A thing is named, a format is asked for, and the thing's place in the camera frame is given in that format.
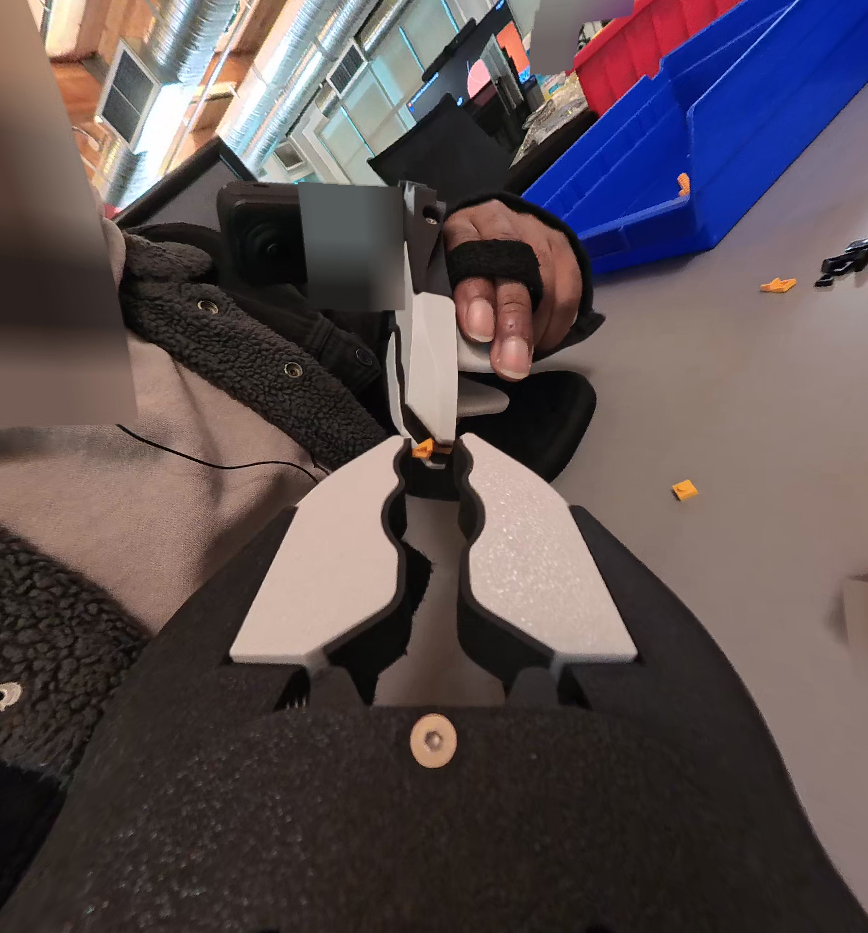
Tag black monitor screen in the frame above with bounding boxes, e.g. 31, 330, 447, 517
407, 0, 535, 123

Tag dark fleece jacket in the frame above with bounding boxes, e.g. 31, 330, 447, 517
0, 222, 406, 933

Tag black office chair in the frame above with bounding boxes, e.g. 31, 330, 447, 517
367, 93, 522, 220

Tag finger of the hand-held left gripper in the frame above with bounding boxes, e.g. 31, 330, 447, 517
386, 312, 414, 442
405, 292, 458, 447

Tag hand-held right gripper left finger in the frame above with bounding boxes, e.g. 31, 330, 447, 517
228, 436, 413, 668

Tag person's left hand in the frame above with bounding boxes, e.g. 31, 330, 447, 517
443, 193, 584, 381

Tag black hoodie cord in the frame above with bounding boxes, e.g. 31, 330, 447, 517
115, 425, 333, 485

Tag silver ventilation duct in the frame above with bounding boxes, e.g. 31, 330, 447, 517
215, 0, 384, 157
138, 0, 212, 70

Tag red storage bin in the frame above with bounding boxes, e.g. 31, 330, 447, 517
572, 0, 744, 110

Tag pile of black lego pieces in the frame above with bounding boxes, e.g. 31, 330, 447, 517
815, 221, 868, 287

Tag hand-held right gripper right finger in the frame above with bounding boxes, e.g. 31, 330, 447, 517
454, 432, 639, 672

